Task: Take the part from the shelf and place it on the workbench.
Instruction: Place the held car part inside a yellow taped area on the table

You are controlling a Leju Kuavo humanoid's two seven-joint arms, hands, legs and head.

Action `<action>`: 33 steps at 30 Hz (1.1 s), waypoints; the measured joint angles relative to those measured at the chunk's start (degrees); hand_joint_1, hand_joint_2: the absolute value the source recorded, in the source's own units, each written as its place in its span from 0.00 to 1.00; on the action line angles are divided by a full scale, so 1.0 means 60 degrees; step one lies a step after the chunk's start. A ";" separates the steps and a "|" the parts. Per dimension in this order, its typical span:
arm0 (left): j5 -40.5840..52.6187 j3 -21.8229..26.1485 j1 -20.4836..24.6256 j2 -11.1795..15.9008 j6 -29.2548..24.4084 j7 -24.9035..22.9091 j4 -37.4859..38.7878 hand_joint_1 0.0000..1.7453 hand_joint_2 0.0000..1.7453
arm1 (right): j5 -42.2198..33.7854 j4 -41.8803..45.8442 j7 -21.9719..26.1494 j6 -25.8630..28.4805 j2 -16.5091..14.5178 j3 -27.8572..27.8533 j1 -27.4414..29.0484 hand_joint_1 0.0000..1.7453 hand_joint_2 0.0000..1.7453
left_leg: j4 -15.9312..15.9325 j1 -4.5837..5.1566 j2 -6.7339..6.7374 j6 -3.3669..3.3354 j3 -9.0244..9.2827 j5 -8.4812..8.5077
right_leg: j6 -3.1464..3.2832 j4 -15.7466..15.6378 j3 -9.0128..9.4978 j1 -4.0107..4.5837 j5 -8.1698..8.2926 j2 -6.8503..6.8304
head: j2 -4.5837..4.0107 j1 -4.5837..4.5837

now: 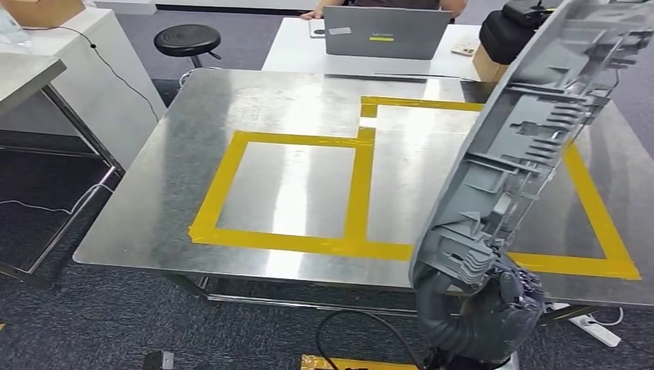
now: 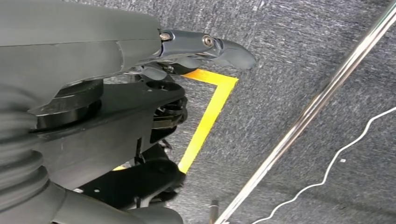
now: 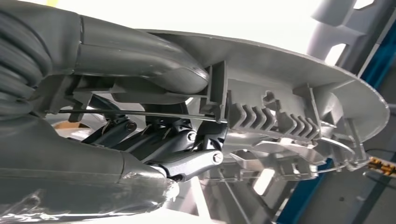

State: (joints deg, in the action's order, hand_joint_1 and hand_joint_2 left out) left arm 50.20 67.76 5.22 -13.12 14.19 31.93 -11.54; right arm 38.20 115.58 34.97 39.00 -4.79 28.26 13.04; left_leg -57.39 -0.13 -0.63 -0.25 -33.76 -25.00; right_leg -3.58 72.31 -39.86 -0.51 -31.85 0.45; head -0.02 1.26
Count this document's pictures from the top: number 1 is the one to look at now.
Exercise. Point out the brown cardboard box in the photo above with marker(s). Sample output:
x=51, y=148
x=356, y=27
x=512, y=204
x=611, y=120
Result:
x=488, y=69
x=46, y=13

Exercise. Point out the black robot foot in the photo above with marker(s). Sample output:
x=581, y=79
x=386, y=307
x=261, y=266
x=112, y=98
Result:
x=158, y=360

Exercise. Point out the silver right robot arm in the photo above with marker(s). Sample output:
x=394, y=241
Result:
x=460, y=363

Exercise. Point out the stainless steel side table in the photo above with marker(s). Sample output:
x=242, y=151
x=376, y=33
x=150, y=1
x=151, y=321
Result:
x=25, y=76

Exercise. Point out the black handheld device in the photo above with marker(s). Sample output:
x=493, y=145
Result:
x=526, y=10

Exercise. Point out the grey laptop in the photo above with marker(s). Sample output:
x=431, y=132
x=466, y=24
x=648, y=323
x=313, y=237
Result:
x=388, y=46

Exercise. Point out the silver plastic wheel hubcap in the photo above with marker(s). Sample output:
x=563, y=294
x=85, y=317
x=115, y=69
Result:
x=511, y=127

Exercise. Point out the clear plastic bag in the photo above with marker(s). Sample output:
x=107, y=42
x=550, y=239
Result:
x=13, y=30

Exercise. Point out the white smartphone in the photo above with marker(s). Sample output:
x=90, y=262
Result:
x=317, y=25

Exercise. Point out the black carry case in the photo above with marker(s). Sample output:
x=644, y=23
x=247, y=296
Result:
x=498, y=38

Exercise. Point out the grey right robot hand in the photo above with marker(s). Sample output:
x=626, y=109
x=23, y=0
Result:
x=490, y=316

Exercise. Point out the white power strip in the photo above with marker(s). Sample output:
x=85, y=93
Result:
x=595, y=331

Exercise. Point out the white counter cabinet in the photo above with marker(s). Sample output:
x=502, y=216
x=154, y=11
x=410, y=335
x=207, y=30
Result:
x=102, y=102

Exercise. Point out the white office desk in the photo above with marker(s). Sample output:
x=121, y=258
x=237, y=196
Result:
x=291, y=56

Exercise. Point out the person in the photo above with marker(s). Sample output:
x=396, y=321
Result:
x=455, y=6

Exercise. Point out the black round stool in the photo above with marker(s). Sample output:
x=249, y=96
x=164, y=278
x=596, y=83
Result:
x=186, y=40

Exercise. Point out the stainless steel workbench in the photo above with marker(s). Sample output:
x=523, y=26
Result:
x=179, y=178

